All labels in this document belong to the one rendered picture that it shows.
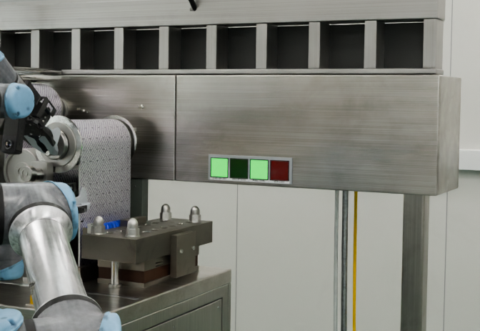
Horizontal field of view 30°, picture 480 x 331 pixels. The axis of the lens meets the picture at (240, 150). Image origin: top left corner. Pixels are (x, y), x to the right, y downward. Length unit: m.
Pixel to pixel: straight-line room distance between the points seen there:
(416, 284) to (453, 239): 2.21
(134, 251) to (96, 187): 0.26
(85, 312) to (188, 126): 1.20
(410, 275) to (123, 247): 0.78
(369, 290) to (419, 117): 2.65
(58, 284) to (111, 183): 0.99
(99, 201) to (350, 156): 0.67
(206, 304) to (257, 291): 2.66
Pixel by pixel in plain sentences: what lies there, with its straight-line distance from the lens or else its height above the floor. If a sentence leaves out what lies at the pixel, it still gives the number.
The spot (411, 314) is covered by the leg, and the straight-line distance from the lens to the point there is 2.50.
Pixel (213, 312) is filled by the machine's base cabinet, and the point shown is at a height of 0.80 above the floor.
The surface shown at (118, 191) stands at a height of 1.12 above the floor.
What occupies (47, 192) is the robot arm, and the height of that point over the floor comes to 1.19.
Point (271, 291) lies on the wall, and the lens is 5.05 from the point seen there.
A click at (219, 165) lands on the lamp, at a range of 2.46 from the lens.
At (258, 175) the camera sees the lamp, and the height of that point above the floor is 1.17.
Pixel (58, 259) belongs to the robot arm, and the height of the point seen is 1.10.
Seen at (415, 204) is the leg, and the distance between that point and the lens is 2.45.
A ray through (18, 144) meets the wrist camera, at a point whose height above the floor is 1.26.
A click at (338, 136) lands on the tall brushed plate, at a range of 2.33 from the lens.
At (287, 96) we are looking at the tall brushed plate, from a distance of 2.38.
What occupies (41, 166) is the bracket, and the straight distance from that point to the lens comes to 2.34.
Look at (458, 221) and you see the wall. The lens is 4.66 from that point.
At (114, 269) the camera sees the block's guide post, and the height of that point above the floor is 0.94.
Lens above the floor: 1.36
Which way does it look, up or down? 3 degrees down
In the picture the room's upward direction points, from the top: 1 degrees clockwise
